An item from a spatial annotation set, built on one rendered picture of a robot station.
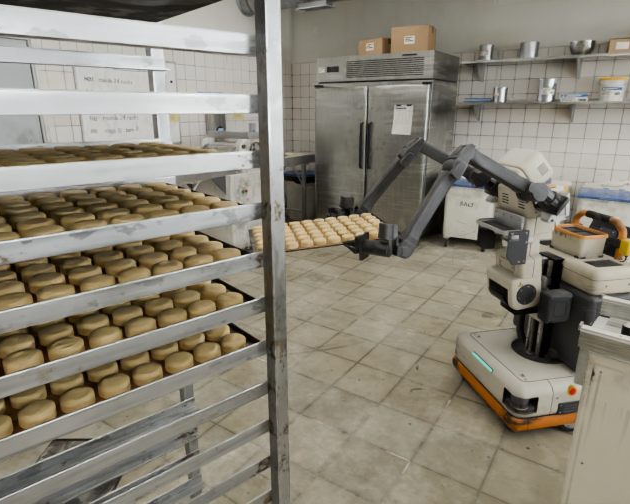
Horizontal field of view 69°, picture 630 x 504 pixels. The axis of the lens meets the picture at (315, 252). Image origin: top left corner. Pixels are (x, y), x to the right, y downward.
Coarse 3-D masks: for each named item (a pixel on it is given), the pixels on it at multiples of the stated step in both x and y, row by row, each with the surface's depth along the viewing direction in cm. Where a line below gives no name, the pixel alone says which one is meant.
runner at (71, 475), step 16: (224, 400) 86; (240, 400) 89; (192, 416) 82; (208, 416) 85; (160, 432) 79; (176, 432) 81; (112, 448) 74; (128, 448) 75; (144, 448) 77; (80, 464) 71; (96, 464) 72; (112, 464) 74; (48, 480) 68; (64, 480) 70; (80, 480) 71; (16, 496) 66; (32, 496) 67
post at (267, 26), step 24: (264, 0) 70; (264, 24) 71; (264, 48) 72; (264, 72) 73; (264, 96) 75; (264, 120) 76; (264, 144) 77; (264, 168) 79; (264, 192) 80; (264, 216) 81; (264, 240) 83; (264, 264) 84; (264, 288) 86; (288, 432) 95; (288, 456) 97; (288, 480) 99
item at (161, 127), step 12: (156, 72) 106; (156, 84) 106; (156, 120) 108; (168, 120) 110; (156, 132) 110; (168, 132) 110; (192, 384) 131; (180, 396) 132; (192, 396) 132; (192, 444) 136
